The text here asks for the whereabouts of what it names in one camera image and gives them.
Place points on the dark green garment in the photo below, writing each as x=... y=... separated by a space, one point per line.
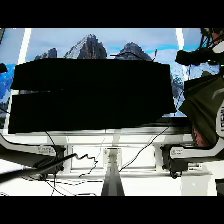
x=201 y=103

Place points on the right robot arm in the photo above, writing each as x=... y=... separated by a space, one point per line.
x=186 y=152

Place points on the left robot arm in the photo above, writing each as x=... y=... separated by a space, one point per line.
x=23 y=151

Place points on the silver frame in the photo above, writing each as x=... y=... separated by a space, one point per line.
x=112 y=181

